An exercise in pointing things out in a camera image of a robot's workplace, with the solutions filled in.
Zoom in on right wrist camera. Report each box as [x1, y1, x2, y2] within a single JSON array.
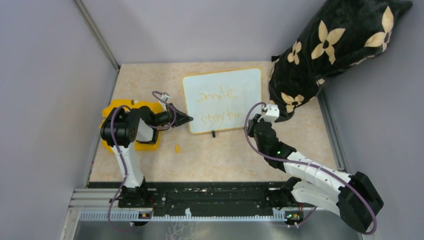
[[258, 104, 280, 123]]

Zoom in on yellow folded cloth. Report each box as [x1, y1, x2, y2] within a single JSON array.
[[101, 98, 163, 152]]

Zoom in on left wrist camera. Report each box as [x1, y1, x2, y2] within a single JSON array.
[[160, 92, 170, 106]]

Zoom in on aluminium frame post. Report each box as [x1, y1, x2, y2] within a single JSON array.
[[72, 0, 121, 72]]

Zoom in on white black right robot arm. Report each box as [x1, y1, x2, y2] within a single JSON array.
[[244, 114, 384, 235]]

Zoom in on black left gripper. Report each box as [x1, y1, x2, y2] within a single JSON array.
[[151, 102, 194, 128]]

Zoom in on black floral pillow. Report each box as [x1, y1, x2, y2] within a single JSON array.
[[268, 0, 413, 122]]

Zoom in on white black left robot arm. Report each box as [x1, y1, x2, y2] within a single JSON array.
[[100, 104, 194, 207]]

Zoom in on white whiteboard yellow rim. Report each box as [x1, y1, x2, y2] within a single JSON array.
[[182, 67, 262, 134]]

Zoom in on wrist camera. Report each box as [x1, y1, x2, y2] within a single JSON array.
[[258, 104, 280, 123], [160, 92, 170, 106]]

